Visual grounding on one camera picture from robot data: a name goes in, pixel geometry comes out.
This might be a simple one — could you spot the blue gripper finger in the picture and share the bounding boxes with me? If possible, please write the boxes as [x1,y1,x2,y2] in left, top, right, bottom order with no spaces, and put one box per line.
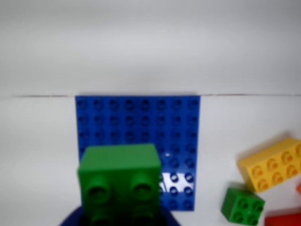
[161,208,182,226]
[58,206,83,226]

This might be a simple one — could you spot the green 2x4 block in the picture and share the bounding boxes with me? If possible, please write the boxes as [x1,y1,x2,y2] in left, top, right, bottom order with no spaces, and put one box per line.
[77,143,163,226]

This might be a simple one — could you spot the green 2x2 block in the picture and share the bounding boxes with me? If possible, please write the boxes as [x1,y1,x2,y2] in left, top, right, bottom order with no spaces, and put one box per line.
[221,187,266,226]

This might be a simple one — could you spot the red 2x4 block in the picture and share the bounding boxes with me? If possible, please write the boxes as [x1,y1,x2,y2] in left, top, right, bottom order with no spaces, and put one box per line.
[264,207,301,226]

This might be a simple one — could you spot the yellow 2x4 block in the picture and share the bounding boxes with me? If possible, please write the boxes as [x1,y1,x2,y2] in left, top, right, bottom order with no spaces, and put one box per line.
[237,137,301,194]

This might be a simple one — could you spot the white foam board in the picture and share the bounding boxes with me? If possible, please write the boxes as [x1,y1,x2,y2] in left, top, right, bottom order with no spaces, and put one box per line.
[0,0,301,97]
[0,95,301,226]

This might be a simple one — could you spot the blue 8x8 baseplate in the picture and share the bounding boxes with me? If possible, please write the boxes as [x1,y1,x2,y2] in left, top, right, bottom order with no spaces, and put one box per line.
[75,93,202,212]

